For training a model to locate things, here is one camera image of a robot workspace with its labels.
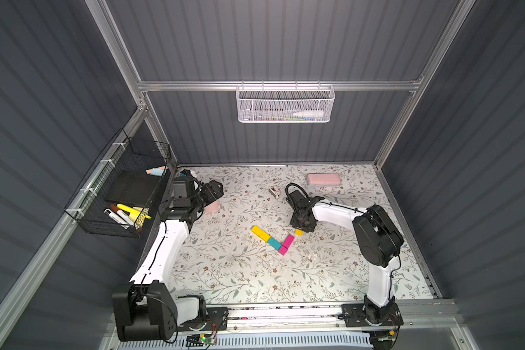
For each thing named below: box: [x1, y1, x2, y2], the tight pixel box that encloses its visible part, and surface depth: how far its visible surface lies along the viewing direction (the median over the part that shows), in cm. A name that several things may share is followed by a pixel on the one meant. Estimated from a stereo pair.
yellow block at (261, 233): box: [250, 225, 272, 243], surface depth 96 cm
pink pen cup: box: [203, 199, 221, 214], surface depth 104 cm
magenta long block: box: [282, 234, 295, 249], surface depth 95 cm
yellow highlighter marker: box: [116, 203, 152, 222], surface depth 71 cm
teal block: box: [267, 236, 283, 251], surface depth 93 cm
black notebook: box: [104, 169, 162, 208], surface depth 75 cm
